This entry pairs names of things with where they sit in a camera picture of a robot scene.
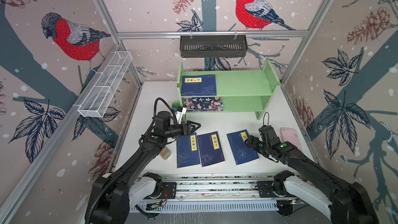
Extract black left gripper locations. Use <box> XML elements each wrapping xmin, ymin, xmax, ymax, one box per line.
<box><xmin>164</xmin><ymin>120</ymin><xmax>201</xmax><ymax>139</ymax></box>

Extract blue book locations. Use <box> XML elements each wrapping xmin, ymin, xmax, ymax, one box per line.
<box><xmin>181</xmin><ymin>75</ymin><xmax>217</xmax><ymax>97</ymax></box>
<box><xmin>197</xmin><ymin>132</ymin><xmax>225</xmax><ymax>167</ymax></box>
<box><xmin>227</xmin><ymin>130</ymin><xmax>259</xmax><ymax>166</ymax></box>
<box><xmin>176</xmin><ymin>133</ymin><xmax>201</xmax><ymax>168</ymax></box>

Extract colourful illustrated large book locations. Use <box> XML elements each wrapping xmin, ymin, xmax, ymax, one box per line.
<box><xmin>183</xmin><ymin>96</ymin><xmax>224</xmax><ymax>112</ymax></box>

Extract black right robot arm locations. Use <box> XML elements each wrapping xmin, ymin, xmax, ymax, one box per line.
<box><xmin>245</xmin><ymin>124</ymin><xmax>379</xmax><ymax>224</ymax></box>

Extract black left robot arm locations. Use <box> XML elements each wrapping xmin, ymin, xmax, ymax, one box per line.
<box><xmin>85</xmin><ymin>97</ymin><xmax>201</xmax><ymax>224</ymax></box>

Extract green plastic hanging bin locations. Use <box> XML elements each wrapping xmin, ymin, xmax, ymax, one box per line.
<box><xmin>172</xmin><ymin>101</ymin><xmax>182</xmax><ymax>113</ymax></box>

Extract pink phone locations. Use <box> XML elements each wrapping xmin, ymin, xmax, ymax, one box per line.
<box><xmin>280</xmin><ymin>128</ymin><xmax>303</xmax><ymax>151</ymax></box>

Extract spice jar brown contents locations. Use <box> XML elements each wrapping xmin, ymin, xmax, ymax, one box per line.
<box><xmin>160</xmin><ymin>147</ymin><xmax>171</xmax><ymax>160</ymax></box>

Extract green wooden shelf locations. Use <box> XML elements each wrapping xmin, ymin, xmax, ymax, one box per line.
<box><xmin>177</xmin><ymin>61</ymin><xmax>280</xmax><ymax>120</ymax></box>

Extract black hanging basket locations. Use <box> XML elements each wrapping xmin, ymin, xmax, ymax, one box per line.
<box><xmin>180</xmin><ymin>35</ymin><xmax>248</xmax><ymax>58</ymax></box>

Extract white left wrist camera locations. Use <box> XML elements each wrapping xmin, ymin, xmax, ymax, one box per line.
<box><xmin>174</xmin><ymin>106</ymin><xmax>187</xmax><ymax>124</ymax></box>

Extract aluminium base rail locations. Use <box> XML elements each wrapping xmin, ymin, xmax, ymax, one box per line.
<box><xmin>138</xmin><ymin>174</ymin><xmax>305</xmax><ymax>214</ymax></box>

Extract white wire mesh basket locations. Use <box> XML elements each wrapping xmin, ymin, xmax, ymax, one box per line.
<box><xmin>78</xmin><ymin>51</ymin><xmax>132</xmax><ymax>118</ymax></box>

